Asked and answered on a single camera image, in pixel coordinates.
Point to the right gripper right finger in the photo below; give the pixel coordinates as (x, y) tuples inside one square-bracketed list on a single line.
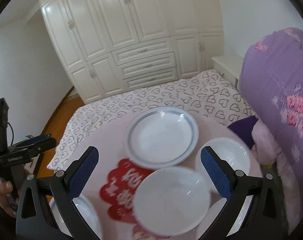
[(229, 185)]

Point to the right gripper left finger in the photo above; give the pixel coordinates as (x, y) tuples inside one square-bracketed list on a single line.
[(69, 186)]

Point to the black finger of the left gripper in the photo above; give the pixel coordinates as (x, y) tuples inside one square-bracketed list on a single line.
[(30, 148)]

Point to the grey-rimmed white plate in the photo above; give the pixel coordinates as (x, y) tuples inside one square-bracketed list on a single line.
[(161, 137)]

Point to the person's left hand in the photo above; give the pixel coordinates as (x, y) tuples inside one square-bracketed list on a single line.
[(6, 188)]

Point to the pink printed tablecloth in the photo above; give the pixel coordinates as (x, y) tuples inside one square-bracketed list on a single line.
[(112, 184)]

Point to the pink fleece blanket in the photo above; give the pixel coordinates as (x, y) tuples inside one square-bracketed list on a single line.
[(268, 152)]

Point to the heart-patterned bed sheet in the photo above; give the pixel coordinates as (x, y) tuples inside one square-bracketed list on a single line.
[(207, 94)]

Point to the purple floral quilt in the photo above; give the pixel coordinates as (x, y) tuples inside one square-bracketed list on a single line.
[(271, 80)]

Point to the white bedside table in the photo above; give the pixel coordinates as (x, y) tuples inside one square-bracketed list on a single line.
[(229, 67)]

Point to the white built-in wardrobe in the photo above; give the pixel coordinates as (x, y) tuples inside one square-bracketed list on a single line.
[(109, 47)]

